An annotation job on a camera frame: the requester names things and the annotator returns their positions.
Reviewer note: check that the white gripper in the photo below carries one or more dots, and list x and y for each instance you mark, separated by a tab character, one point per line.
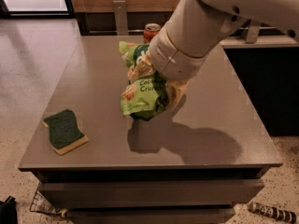
172	61

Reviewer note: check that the green rice chip bag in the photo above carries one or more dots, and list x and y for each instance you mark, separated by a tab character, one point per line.
146	97

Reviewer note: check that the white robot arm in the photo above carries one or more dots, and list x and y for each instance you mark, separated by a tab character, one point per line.
197	26

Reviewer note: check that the green and yellow sponge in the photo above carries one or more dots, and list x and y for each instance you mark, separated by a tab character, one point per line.
64	133

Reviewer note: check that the red soda can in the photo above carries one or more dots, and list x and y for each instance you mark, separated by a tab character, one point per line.
150	31

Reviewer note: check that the grey drawer cabinet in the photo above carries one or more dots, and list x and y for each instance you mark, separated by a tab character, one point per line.
213	134

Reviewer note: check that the upper grey drawer front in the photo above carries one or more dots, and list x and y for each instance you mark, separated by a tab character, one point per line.
150	194

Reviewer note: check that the grey drawer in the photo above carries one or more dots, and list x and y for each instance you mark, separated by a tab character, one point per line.
153	216
150	194

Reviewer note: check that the lower grey drawer front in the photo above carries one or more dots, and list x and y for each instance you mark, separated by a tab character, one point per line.
153	216

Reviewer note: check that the black white patterned cylinder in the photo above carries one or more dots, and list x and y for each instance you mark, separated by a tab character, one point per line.
273	212

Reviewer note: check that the black object on floor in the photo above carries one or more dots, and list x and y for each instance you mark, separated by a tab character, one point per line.
8	212

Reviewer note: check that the left metal wall bracket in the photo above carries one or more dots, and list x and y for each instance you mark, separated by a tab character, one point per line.
120	14

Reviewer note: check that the metal wall bracket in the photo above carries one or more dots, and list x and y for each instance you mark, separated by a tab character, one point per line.
120	14
251	32

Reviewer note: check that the right metal wall bracket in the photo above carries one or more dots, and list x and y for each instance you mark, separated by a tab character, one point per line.
251	32

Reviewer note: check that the wire basket on floor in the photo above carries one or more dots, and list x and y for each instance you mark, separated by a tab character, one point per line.
42	206

